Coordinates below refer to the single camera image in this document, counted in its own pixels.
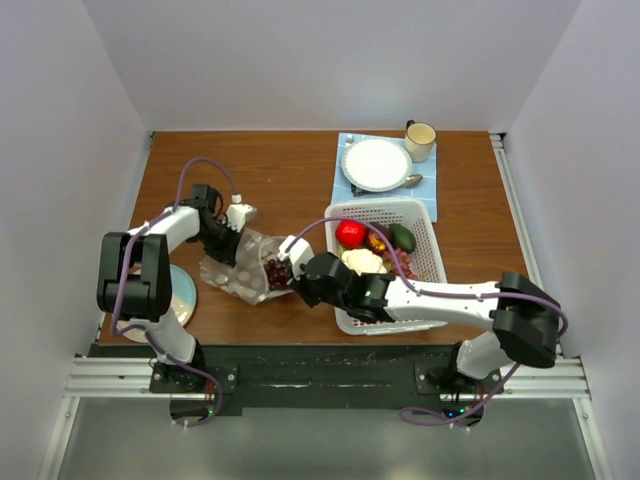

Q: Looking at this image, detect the clear zip top bag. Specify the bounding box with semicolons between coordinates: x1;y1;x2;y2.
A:
200;229;292;305

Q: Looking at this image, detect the fake red apple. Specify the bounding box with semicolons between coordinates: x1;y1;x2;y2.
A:
335;220;367;249

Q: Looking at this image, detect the right side aluminium rail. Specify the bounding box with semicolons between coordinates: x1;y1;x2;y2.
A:
488;131;565;357

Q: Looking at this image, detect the white paper plate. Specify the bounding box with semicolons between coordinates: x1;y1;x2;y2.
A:
340;138;412;193

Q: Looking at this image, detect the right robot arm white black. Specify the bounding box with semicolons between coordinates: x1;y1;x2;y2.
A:
290;252;564;393

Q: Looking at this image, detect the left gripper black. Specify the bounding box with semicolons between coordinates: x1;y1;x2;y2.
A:
192;220;243;268

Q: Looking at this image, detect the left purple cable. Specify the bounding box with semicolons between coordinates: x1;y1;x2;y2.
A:
108;157;242;429

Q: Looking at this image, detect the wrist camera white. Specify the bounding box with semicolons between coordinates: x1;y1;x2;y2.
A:
225;203;258;232
277;235;314;280

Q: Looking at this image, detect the fake green pepper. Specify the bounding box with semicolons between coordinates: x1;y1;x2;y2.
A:
389;223;417;254

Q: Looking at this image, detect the fake dark red fruit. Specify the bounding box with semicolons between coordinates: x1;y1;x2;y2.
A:
365;222;392;255

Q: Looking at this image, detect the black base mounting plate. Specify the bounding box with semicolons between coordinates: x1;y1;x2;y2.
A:
149;343;557;419

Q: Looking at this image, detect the cream enamel mug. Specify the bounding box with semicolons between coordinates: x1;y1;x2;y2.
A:
404;120;437;163

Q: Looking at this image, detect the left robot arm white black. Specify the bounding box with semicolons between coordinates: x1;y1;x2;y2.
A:
96;185;256;392

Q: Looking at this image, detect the fake red grapes bunch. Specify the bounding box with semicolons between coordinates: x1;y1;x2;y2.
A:
382;249;418;280

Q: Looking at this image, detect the aluminium frame rail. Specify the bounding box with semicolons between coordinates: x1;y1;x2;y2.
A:
63;358;591;400

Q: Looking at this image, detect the blue beige ceramic plate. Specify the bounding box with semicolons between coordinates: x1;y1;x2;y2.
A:
117;264;197;344

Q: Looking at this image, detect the white perforated plastic basket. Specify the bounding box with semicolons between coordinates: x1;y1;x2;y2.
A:
324;197;447;336

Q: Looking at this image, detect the fake white cauliflower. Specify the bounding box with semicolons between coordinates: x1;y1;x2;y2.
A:
340;248;387;275

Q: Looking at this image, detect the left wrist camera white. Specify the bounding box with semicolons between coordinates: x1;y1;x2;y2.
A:
225;203;258;232

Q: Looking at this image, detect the metal spoon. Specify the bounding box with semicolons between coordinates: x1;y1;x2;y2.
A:
401;174;424;189

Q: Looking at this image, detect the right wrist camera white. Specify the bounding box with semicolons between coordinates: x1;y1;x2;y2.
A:
277;235;314;280

